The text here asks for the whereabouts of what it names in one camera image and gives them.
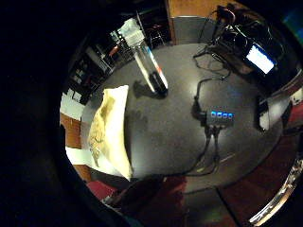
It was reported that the laptop with lit screen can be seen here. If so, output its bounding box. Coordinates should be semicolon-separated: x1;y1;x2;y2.
243;42;280;77

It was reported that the red cloth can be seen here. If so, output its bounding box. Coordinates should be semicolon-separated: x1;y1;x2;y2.
86;179;118;201

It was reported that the black hub power cable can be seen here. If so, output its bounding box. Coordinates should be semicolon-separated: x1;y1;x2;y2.
190;76;232;123

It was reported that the black hub with blue lights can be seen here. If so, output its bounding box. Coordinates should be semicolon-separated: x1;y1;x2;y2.
205;108;237;129

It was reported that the black equipment with cables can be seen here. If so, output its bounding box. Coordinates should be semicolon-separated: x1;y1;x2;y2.
192;3;285;69

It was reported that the black metal chair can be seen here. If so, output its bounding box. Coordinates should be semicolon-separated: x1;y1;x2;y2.
148;24;167;50

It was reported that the clear plastic bottle white cap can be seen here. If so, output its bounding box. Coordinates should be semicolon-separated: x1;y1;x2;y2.
117;18;169;97

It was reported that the chrome metal rail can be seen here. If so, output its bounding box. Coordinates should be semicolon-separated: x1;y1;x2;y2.
249;153;303;227

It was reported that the dark shelf unit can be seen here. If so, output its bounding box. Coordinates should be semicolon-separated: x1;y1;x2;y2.
62;37;122;106

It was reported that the white paper sheet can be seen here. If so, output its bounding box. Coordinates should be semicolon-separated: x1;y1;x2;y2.
64;146;125;178

